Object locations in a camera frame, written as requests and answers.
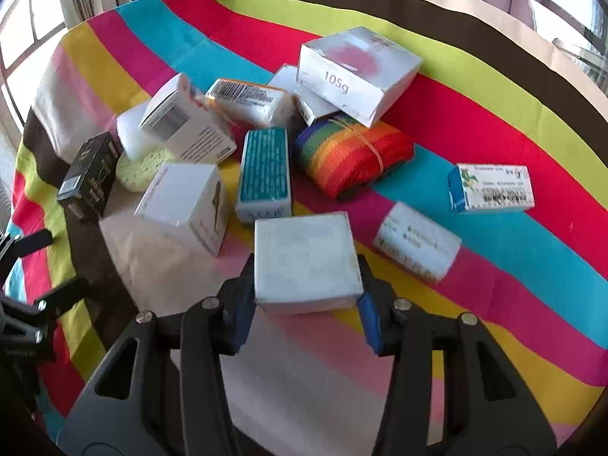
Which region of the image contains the plain white cube box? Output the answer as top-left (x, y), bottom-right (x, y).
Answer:
top-left (253, 211), bottom-right (364, 315)

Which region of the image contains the teal topped small box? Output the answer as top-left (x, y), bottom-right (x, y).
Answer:
top-left (235, 127), bottom-right (291, 225)

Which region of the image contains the blue white ointment box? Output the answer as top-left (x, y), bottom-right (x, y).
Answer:
top-left (447, 164), bottom-right (535, 213)

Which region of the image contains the black barcode box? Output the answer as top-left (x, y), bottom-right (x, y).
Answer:
top-left (57, 132), bottom-right (120, 222)

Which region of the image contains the green round sponge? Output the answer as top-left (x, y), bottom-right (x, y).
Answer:
top-left (116, 148), bottom-right (178, 193)

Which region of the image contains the white cube box with print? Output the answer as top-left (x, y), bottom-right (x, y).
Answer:
top-left (134, 163), bottom-right (232, 257)

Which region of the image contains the white barcode medicine box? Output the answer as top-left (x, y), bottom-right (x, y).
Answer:
top-left (139, 73), bottom-right (237, 164)

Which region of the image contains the striped colourful bed cloth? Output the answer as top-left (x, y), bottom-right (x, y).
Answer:
top-left (6, 0), bottom-right (607, 455)

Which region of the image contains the small white box under soap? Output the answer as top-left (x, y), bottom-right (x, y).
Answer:
top-left (268, 64), bottom-right (339, 127)

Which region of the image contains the white 105g soap box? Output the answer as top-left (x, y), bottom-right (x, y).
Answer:
top-left (297, 27), bottom-right (423, 128)

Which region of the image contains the rainbow striped strap roll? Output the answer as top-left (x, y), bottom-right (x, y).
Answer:
top-left (293, 113), bottom-right (416, 202)

